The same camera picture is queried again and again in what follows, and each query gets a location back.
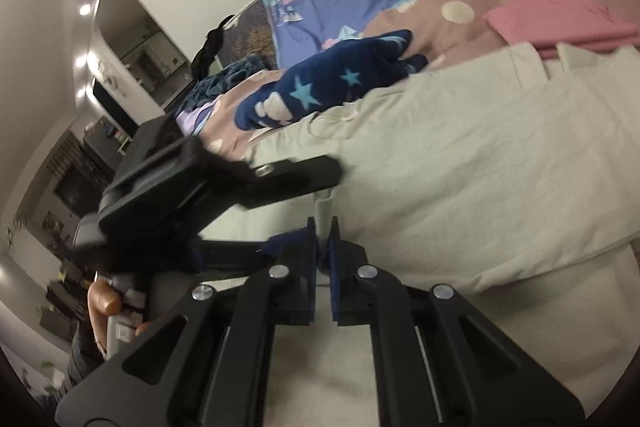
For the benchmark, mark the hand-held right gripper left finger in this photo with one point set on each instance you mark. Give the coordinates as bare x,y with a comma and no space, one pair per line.
304,279

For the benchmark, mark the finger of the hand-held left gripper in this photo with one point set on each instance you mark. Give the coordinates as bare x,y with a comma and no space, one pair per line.
280,247
295,174

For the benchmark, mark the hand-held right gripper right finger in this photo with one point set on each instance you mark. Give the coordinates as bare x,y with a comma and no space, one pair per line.
340,287

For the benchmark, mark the light grey garment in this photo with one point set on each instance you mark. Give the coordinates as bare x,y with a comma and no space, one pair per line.
475,182

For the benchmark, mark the person's left forearm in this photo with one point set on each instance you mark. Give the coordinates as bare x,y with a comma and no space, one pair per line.
82,357

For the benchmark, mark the person's left hand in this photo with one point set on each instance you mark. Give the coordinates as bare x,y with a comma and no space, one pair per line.
102,299

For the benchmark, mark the lavender cloth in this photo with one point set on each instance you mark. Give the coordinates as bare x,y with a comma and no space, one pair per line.
192,119

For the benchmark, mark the navy star print garment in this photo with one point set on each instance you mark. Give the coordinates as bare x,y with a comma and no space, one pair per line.
320,82

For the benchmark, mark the dark teal fuzzy cloth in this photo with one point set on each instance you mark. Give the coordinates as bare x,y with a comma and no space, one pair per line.
235,74

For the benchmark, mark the dark patterned headboard panel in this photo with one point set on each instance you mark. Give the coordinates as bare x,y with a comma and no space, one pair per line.
255,32

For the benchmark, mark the black hanging garment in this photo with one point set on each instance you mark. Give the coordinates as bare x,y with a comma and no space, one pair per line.
212,44

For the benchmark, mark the pink polka dot blanket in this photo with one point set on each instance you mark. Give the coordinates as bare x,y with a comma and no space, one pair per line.
430,22

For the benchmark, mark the folded pink garment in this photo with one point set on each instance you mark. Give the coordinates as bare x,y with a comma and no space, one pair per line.
550,22

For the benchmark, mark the black wall television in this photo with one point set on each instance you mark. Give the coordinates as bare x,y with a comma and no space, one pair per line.
112,107

